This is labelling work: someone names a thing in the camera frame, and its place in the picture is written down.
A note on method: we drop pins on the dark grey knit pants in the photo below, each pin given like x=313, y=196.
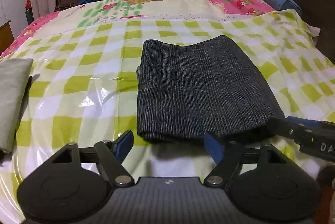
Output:
x=185, y=92

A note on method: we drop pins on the wooden bedside table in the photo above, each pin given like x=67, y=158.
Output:
x=6, y=36

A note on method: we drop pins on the folded light grey cloth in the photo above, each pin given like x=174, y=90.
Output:
x=15, y=73

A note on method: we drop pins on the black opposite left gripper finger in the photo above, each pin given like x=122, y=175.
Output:
x=315, y=138

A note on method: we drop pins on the green checkered floral bed sheet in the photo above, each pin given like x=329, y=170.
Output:
x=84, y=70

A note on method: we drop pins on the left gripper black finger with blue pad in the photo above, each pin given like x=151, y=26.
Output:
x=229, y=158
x=109, y=156

